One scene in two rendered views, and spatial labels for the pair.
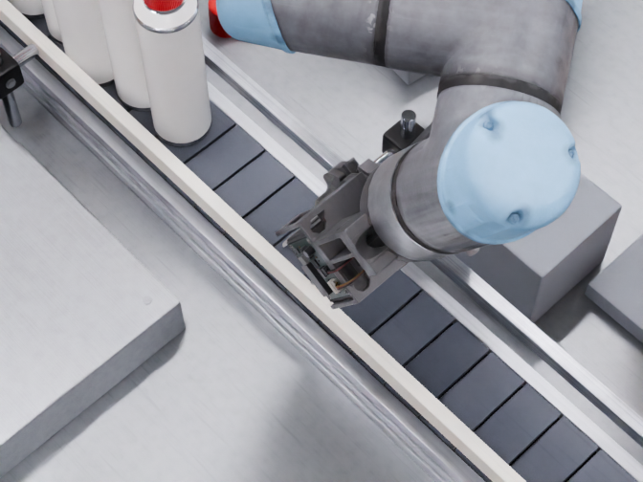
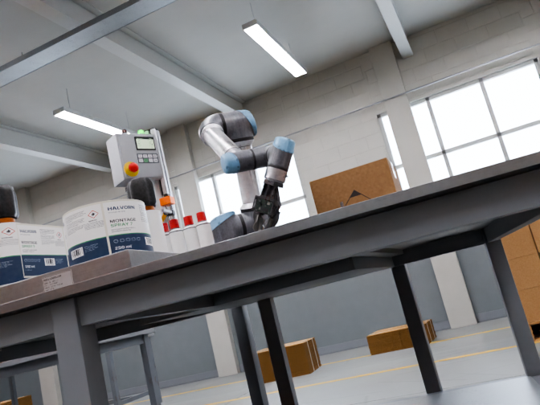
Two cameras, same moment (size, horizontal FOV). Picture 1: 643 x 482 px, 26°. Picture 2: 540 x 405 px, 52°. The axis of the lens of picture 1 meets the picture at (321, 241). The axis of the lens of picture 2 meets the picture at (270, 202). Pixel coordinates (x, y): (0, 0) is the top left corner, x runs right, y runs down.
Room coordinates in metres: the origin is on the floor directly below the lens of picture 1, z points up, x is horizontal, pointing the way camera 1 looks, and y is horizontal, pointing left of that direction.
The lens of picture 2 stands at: (-1.03, 0.94, 0.68)
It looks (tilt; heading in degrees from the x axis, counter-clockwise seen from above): 11 degrees up; 327
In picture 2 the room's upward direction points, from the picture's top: 14 degrees counter-clockwise
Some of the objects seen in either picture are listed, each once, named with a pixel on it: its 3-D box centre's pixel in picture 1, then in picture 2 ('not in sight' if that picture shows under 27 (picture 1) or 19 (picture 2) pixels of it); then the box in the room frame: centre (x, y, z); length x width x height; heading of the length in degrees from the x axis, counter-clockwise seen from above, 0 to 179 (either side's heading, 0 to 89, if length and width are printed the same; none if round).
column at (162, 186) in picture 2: not in sight; (167, 209); (0.95, 0.15, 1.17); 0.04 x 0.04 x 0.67; 43
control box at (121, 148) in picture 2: not in sight; (135, 160); (0.95, 0.24, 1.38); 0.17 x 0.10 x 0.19; 99
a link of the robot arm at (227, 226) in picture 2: not in sight; (227, 229); (0.98, -0.10, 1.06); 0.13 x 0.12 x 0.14; 76
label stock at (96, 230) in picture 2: not in sight; (109, 239); (0.31, 0.57, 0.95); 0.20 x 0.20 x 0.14
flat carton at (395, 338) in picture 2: not in sight; (402, 337); (3.64, -3.29, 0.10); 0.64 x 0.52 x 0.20; 34
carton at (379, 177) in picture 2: not in sight; (362, 207); (0.54, -0.46, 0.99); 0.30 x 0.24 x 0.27; 39
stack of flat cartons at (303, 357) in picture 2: not in sight; (284, 360); (4.29, -2.17, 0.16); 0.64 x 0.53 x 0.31; 42
